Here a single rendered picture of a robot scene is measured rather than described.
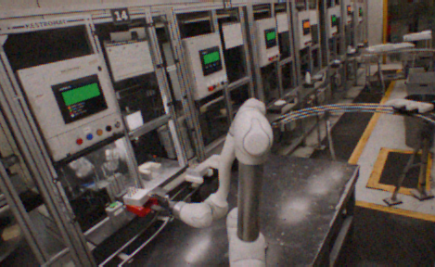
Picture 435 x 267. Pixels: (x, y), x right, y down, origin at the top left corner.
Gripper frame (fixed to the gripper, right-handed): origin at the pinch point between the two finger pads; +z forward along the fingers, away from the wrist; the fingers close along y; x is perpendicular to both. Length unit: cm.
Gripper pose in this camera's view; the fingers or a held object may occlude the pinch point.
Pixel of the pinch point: (153, 201)
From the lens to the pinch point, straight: 168.1
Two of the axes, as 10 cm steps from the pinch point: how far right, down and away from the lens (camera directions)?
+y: -1.8, -9.2, -3.4
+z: -7.9, -0.7, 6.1
